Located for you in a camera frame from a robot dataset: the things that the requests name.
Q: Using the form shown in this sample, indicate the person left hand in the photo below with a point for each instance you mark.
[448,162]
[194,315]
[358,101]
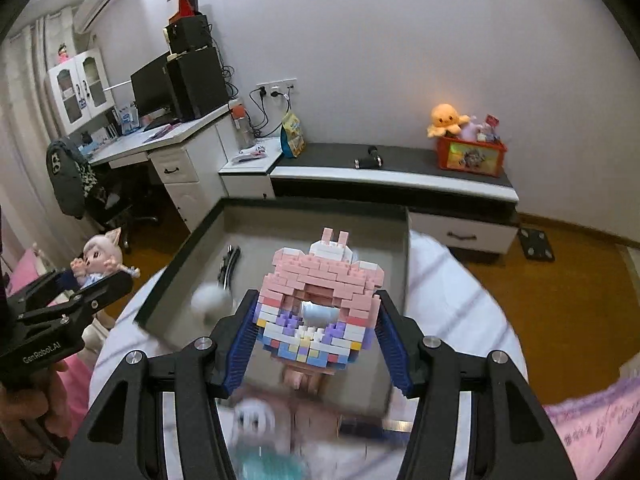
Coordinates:
[49,401]

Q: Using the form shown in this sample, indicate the low black white cabinet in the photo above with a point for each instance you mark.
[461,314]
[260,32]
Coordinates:
[462,211]

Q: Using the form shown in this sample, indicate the wall power strip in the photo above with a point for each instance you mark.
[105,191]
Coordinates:
[279,87]

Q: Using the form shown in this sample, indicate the black speaker box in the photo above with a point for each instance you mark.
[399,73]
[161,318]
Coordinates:
[189,34]

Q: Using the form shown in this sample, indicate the black hair clip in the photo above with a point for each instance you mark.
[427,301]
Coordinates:
[227,266]

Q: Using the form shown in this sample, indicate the white glass door cabinet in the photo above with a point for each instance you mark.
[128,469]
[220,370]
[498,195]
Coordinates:
[79,90]

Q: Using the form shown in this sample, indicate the pink pig doll figure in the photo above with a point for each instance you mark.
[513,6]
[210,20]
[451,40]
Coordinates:
[101,257]

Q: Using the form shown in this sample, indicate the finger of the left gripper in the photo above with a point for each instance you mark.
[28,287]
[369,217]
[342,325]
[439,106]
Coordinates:
[40,293]
[90,300]

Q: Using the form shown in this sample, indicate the white plug night light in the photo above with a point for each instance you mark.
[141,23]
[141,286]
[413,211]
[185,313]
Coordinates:
[254,423]

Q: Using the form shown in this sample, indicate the pink black storage box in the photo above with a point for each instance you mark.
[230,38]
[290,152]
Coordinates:
[377,234]

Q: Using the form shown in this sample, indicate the orange octopus plush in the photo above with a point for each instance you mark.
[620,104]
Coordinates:
[446,120]

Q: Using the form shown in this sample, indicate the pink brick block figure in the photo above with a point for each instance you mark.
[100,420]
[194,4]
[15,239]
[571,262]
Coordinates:
[317,309]

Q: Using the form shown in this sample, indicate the pink quilt with writing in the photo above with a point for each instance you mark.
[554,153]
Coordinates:
[593,428]

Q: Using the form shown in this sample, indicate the clear heart blue container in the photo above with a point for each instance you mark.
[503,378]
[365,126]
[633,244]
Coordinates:
[255,460]

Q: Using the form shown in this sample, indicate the black computer monitor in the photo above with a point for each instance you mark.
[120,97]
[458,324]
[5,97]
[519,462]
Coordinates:
[151,87]

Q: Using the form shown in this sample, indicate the black bathroom scale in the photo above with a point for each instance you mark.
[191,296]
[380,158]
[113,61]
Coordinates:
[535,244]

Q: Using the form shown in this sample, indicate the red toy storage bin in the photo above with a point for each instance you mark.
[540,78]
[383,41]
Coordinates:
[472,157]

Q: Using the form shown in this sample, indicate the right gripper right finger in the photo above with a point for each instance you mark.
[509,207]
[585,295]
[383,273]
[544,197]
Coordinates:
[511,436]

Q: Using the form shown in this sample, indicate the striped white table cloth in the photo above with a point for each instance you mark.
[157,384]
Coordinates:
[444,299]

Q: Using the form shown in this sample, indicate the black office chair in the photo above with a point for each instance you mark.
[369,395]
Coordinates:
[122,199]

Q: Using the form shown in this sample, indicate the white astronaut figure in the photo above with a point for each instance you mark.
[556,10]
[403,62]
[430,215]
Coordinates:
[210,303]

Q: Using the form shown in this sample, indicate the yellow snack bag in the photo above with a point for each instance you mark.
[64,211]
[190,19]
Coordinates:
[291,136]

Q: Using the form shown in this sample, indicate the white computer desk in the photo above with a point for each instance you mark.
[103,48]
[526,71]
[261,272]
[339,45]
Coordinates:
[186,157]

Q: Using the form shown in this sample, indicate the rose gold cup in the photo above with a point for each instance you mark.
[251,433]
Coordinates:
[313,418]

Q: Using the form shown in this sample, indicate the beige curtain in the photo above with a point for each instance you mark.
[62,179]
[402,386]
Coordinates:
[30,211]

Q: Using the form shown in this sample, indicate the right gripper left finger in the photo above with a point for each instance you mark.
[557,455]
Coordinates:
[122,435]

